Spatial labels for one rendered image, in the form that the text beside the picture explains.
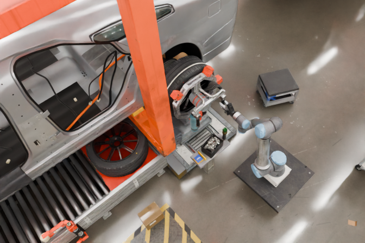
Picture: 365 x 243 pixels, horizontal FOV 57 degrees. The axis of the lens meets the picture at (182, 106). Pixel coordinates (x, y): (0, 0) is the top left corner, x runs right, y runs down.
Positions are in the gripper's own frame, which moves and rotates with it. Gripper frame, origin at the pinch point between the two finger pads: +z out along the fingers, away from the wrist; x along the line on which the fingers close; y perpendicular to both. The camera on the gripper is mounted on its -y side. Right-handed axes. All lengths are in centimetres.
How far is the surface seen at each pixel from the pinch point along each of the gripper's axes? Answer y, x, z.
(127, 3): -163, -76, 4
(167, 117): -35, -65, 2
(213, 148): 27.7, -32.7, -24.0
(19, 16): -185, -130, 4
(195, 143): 77, -26, 13
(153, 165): 48, -87, 10
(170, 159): 70, -64, 13
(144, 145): 34, -83, 29
